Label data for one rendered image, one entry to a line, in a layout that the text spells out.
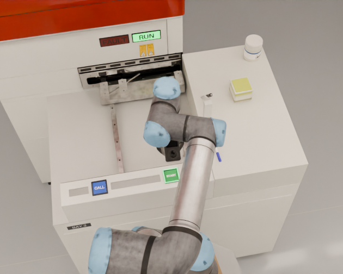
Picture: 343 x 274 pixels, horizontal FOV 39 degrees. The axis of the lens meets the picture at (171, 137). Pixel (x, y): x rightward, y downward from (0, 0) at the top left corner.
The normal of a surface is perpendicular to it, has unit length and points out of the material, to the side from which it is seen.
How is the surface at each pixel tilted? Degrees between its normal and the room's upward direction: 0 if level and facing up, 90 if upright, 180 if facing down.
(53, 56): 90
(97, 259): 32
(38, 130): 90
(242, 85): 0
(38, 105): 90
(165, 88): 0
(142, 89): 0
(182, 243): 17
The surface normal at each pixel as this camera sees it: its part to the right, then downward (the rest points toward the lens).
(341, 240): -0.02, -0.56
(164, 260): 0.17, -0.33
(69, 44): 0.18, 0.82
